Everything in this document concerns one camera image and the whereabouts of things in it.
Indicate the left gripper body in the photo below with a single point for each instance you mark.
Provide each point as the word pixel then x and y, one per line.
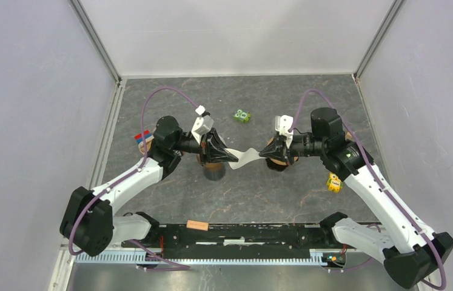
pixel 204 143

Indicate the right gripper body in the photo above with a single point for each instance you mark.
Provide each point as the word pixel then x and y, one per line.
pixel 289 153

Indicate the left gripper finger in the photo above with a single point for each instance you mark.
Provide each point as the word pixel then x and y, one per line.
pixel 214 155
pixel 216 142

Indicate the brown glass dripper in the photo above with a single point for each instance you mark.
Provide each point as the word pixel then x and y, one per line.
pixel 276 166

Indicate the coffee filter box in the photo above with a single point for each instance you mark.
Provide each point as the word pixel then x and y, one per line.
pixel 145 143

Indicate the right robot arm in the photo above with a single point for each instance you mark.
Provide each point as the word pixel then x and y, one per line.
pixel 408 248

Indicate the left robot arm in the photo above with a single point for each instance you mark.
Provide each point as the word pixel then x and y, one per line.
pixel 89 221

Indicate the green monster block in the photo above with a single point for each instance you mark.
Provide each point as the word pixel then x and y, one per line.
pixel 242 116

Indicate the yellow owl block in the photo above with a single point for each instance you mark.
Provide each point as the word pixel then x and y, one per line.
pixel 334 183

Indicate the red blue block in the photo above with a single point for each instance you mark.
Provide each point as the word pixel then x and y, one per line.
pixel 142 136

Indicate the wooden rectangular block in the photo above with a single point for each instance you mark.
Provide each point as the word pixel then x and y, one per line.
pixel 197 225

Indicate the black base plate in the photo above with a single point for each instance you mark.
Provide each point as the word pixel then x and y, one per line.
pixel 239 241

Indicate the aluminium frame rail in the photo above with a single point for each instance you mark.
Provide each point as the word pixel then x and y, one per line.
pixel 92 243

